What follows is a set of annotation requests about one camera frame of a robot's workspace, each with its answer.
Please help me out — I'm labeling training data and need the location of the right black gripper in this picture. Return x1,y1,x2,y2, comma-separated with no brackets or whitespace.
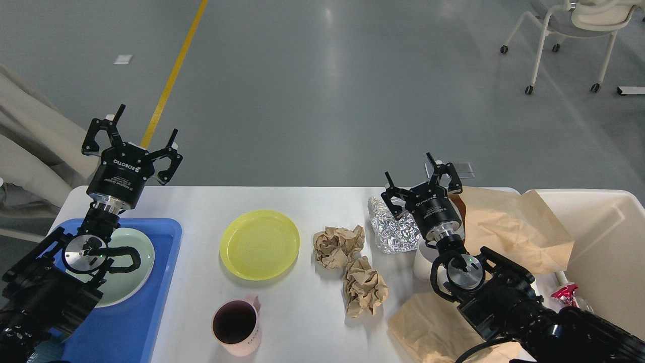
380,152,465,241

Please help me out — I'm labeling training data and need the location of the white floor bar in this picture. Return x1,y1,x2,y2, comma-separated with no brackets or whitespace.
616,86,645,96

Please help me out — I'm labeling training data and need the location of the pink ceramic mug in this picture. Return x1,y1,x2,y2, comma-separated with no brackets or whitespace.
211,293,263,357

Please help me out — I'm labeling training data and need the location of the beige fabric cover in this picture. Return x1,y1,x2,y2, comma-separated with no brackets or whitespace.
1,65,98,235

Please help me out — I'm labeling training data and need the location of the crumpled brown paper ball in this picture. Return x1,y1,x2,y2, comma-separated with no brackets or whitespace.
343,257,389,319
313,225,365,269

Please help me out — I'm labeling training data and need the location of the light green plate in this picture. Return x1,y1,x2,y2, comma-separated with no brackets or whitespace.
93,227,155,309

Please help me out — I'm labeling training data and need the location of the lower crumpled brown paper ball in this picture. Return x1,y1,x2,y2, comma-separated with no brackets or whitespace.
343,257,389,319

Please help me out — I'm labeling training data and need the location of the white office chair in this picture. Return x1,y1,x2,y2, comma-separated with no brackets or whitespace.
500,1,643,95

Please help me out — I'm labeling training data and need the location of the blue plastic tray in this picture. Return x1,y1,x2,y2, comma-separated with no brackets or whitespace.
26,218,182,362

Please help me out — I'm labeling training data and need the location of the large brown paper bag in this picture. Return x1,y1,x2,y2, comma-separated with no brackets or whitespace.
450,187,574,274

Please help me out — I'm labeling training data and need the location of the crumpled aluminium foil sheet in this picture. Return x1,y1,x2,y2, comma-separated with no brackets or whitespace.
368,196,421,254

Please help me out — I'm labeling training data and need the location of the white plastic bin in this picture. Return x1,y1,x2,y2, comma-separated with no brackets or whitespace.
522,189,645,343

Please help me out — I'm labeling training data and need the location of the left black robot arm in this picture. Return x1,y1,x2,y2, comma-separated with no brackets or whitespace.
1,105,183,362

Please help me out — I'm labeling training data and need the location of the yellow plastic plate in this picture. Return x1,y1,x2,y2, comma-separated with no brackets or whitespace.
219,209,300,281

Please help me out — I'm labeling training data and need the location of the upper crumpled brown paper ball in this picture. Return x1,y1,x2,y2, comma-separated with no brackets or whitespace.
313,225,365,269

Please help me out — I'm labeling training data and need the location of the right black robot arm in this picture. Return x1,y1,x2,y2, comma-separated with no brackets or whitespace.
381,153,644,362

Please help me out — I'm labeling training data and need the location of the upright white paper cup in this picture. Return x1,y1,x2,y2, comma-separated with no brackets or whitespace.
413,237,439,282

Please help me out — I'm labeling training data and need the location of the crushed red can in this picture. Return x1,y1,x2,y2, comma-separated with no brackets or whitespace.
550,282,580,308

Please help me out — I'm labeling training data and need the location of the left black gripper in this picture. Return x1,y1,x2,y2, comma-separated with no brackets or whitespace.
82,104,183,210

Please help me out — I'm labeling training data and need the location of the right floor socket plate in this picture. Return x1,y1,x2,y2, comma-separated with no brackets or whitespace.
453,161,475,179

